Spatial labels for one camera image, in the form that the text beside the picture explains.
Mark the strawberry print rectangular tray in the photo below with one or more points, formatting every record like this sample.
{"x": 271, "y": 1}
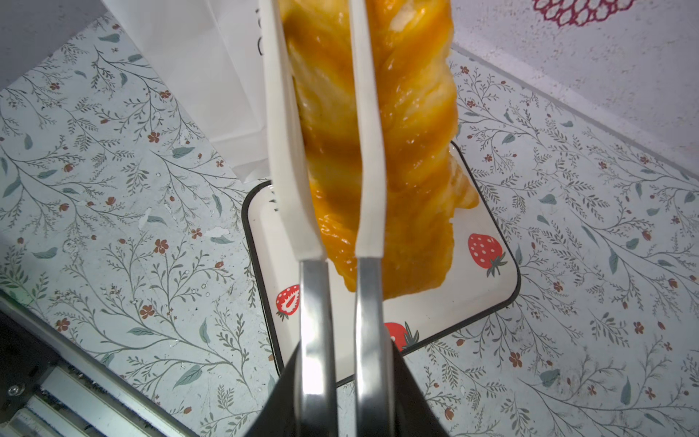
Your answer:
{"x": 484, "y": 277}

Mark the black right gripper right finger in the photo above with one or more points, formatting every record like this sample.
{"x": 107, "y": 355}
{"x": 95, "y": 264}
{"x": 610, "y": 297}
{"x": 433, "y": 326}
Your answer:
{"x": 413, "y": 415}

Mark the white paper gift bag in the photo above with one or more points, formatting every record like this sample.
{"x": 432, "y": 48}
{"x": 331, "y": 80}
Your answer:
{"x": 209, "y": 54}

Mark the white slotted serving tongs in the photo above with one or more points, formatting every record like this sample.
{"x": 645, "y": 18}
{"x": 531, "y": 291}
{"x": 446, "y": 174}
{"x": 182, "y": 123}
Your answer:
{"x": 315, "y": 398}

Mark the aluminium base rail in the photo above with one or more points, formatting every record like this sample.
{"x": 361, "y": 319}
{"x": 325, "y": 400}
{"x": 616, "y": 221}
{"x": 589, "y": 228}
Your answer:
{"x": 50, "y": 387}

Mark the long braided fake bread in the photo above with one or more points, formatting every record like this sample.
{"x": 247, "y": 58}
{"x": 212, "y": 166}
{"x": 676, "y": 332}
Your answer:
{"x": 418, "y": 104}

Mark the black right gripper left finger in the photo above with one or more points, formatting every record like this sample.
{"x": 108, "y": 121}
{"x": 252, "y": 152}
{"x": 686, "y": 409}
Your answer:
{"x": 278, "y": 417}

